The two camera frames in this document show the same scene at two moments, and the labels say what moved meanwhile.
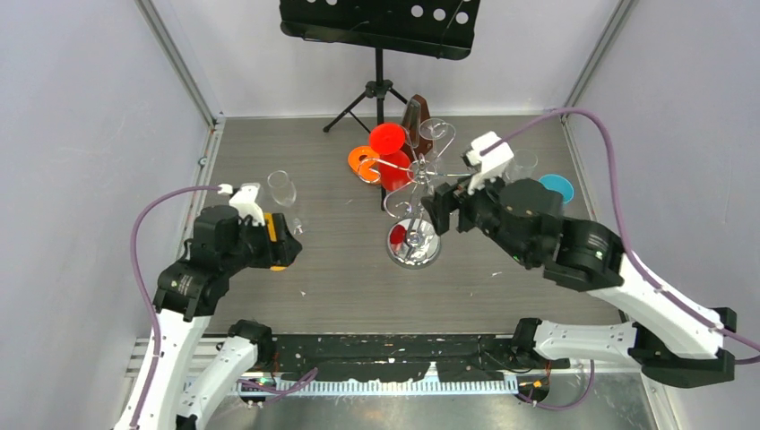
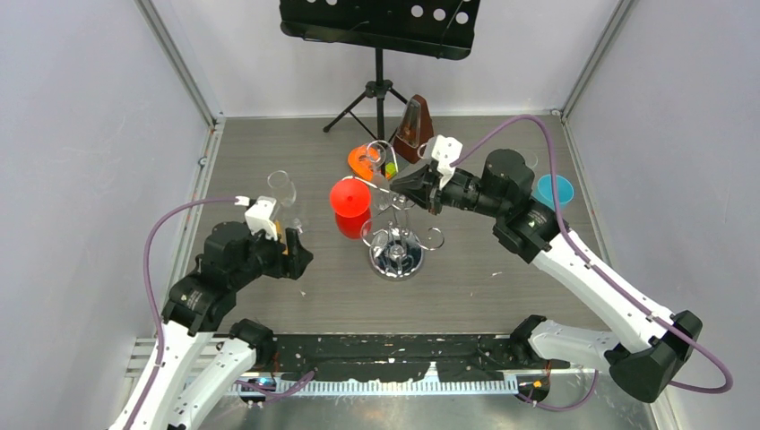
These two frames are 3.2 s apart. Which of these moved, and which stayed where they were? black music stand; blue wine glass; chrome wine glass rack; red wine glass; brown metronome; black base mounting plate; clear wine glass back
Moved: clear wine glass back; red wine glass; chrome wine glass rack
Stayed: blue wine glass; black music stand; black base mounting plate; brown metronome
